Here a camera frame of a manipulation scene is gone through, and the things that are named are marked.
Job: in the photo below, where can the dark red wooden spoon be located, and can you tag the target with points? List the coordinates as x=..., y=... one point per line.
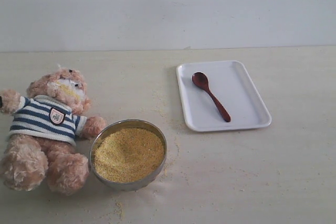
x=201, y=81

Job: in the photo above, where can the plush teddy bear striped sweater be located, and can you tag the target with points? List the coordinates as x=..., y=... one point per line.
x=47, y=121

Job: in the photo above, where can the white plastic tray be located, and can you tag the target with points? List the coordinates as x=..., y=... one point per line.
x=230, y=82

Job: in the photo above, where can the steel bowl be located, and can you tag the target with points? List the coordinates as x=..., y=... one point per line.
x=125, y=124

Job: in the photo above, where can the yellow millet grain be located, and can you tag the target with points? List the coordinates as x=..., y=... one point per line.
x=129, y=155

